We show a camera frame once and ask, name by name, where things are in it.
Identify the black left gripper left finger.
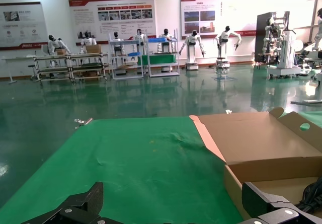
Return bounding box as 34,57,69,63
21,182,116,224

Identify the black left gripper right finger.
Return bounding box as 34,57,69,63
238,181,322,224

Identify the black cable bundle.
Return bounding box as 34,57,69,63
294,177,322,215

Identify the empty open cardboard box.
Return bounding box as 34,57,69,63
189,107,322,220

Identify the large closed cardboard box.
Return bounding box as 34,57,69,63
86,44,102,54

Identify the green table cloth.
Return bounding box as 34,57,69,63
0,111,322,224

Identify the metal workbench rack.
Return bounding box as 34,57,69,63
33,54,74,83
69,52,109,82

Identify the black stool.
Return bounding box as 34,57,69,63
28,64,41,81

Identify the white robot on wheeled stand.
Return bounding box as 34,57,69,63
261,14,302,80

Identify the white shelf rack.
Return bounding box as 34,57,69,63
146,28,181,78
109,32,144,80

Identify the green cloth on shelf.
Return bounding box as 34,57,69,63
137,54,177,65

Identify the white long table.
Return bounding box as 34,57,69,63
1,54,36,85

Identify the white humanoid robot black head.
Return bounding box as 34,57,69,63
134,28,148,56
79,31,98,54
157,28,178,72
47,34,71,67
213,25,243,68
111,31,126,66
311,7,322,52
178,29,207,71

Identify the black tall cabinet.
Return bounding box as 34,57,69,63
254,11,290,64

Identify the wall poster with round icons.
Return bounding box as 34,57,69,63
0,2,48,51

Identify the wall poster with photo row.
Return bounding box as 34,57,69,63
68,0,157,45

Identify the wall poster with four photos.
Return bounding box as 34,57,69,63
180,0,261,39

